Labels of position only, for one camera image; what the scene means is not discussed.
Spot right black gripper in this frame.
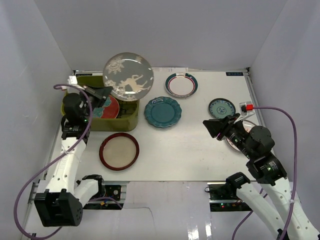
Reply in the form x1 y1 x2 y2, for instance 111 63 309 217
202 113 255 159

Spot red and teal floral plate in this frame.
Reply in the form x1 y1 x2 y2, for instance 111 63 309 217
93 95 120 119

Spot grey deer pattern plate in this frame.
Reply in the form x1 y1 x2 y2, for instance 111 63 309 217
102 52 154 102

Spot beige plate with red rim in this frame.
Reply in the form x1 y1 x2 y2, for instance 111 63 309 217
98 132 140 171

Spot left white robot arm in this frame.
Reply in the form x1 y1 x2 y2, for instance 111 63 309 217
34 85 113 227

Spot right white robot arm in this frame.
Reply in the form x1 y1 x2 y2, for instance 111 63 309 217
203 113 320 240

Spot green plastic bin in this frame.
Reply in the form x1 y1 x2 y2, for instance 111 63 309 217
61 75 139 133

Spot small green blue patterned plate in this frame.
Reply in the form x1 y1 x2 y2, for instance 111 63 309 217
208 98 236 119

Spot white plate with orange pattern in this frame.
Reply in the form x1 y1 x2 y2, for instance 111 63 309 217
225 120 257 152

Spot white plate with teal rim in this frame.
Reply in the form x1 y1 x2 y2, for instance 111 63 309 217
164 72 199 99

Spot teal scalloped plate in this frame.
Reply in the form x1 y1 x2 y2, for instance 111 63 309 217
144 96 182 129

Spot papers at back edge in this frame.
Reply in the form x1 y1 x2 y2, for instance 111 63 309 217
152 67 189 74

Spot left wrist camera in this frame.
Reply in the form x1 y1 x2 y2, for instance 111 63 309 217
67 75 84 90

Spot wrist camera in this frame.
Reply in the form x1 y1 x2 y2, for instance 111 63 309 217
235 101 256 122
67 75 84 90

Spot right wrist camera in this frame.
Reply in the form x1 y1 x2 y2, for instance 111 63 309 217
235 101 256 122

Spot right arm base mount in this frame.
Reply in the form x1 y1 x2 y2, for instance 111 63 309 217
204 182 251 213

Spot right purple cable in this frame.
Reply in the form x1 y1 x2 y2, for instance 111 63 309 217
231 104 298 240

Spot purple cable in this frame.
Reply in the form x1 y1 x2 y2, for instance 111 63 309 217
231 104 298 240
13 84 94 238

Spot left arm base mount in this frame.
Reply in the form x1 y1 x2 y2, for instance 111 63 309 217
83 184 123 210

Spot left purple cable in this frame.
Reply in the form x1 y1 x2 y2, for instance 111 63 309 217
13 84 94 238

